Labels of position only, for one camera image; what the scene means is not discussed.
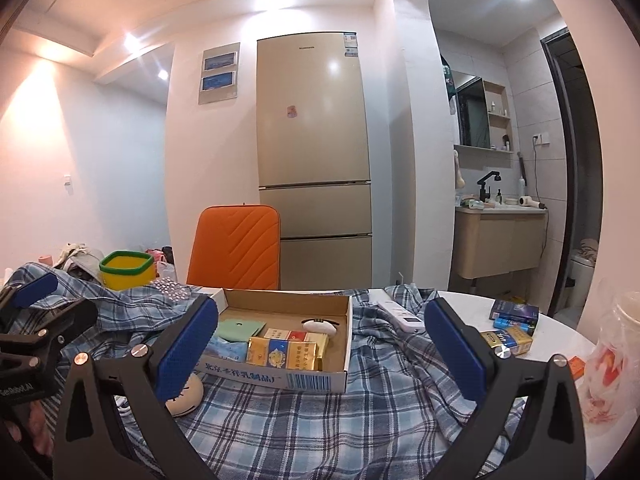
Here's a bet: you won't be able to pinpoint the yellow green container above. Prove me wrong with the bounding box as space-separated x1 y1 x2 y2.
99 250 156 290

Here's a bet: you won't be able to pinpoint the beige refrigerator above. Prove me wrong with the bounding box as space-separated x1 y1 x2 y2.
256 32 372 290

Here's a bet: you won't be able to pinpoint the beige bag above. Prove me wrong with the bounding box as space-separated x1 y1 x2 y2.
53 243 104 282

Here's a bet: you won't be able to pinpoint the white remote control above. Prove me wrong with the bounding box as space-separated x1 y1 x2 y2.
378 300 425 334

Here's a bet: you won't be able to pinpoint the orange chair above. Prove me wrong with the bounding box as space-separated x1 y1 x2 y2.
186 205 281 290

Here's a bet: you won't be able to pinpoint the open cardboard box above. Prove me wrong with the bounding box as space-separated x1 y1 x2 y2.
195 289 352 394

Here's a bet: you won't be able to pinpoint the beige round vented disc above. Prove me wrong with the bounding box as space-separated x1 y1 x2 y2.
165 373 204 418

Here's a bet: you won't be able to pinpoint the wall electrical panel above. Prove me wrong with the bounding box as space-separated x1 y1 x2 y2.
198 42 240 105

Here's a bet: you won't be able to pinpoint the cream red cigarette pack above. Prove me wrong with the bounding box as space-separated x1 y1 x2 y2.
262 328 329 359

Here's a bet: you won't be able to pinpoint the white red plastic bag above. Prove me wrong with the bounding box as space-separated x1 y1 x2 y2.
578 292 639 425

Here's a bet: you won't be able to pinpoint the beige bathroom vanity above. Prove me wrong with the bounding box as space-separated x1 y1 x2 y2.
451 208 547 281

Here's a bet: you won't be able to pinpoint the gold blue cigarette pack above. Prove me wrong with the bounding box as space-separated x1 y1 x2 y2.
246 337 318 370

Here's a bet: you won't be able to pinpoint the blue purple packets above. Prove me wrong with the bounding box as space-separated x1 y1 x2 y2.
489 299 539 335

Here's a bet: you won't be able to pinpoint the bathroom mirror cabinet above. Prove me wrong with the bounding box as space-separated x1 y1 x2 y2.
447 70 513 153

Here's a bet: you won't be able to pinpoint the blue tissue packet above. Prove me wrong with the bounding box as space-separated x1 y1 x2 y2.
205 336 248 362

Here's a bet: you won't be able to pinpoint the gold cigarette pack on table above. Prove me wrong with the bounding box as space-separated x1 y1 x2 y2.
480 327 533 356

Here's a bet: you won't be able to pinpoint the black faucet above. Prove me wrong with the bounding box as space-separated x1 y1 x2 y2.
476 170 501 203

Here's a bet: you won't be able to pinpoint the person's left hand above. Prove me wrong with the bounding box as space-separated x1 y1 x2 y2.
25 401 54 458

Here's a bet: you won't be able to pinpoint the blue plaid shirt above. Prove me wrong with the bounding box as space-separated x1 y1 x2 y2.
8 272 475 479

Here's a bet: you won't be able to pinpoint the small orange packet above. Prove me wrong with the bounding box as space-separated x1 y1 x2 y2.
568 356 586 380

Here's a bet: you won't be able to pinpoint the green cloth pouch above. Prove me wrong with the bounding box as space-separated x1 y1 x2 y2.
215 318 265 342

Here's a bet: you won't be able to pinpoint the white trash bin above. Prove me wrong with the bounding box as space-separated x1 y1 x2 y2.
567 238 599 309

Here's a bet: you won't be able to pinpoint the white hair dryer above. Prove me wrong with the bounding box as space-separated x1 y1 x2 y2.
518 195 546 209

